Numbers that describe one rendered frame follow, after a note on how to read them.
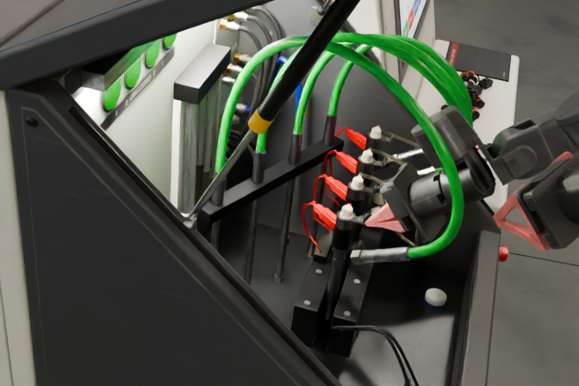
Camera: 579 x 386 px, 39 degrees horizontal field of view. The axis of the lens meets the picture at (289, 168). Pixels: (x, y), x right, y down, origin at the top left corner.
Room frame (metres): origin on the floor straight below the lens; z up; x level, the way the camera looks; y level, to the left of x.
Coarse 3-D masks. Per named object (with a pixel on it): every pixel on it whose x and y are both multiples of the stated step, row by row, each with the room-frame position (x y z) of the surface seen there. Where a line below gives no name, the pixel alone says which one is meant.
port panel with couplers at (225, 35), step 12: (240, 12) 1.26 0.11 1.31; (216, 24) 1.20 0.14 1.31; (228, 24) 1.22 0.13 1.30; (216, 36) 1.21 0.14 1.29; (228, 36) 1.27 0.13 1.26; (240, 60) 1.30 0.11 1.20; (228, 72) 1.26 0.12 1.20; (228, 84) 1.21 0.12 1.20; (228, 96) 1.29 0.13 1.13; (240, 108) 1.30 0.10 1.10
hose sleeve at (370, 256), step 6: (402, 246) 0.84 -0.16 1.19; (408, 246) 0.84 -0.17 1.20; (366, 252) 0.86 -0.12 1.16; (372, 252) 0.86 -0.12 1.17; (378, 252) 0.85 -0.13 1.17; (384, 252) 0.85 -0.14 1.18; (390, 252) 0.84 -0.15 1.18; (396, 252) 0.84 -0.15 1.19; (402, 252) 0.83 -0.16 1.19; (360, 258) 0.86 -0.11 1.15; (366, 258) 0.86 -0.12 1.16; (372, 258) 0.85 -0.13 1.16; (378, 258) 0.85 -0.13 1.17; (384, 258) 0.84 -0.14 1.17; (390, 258) 0.84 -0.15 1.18; (396, 258) 0.83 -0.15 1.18; (402, 258) 0.83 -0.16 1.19; (408, 258) 0.83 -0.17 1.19
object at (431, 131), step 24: (264, 48) 0.97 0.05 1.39; (288, 48) 0.96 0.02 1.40; (336, 48) 0.91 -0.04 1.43; (240, 72) 0.99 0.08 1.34; (384, 72) 0.88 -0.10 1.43; (408, 96) 0.86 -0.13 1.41; (216, 168) 1.01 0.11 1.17; (456, 168) 0.82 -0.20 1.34; (456, 192) 0.81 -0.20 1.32; (456, 216) 0.80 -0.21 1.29
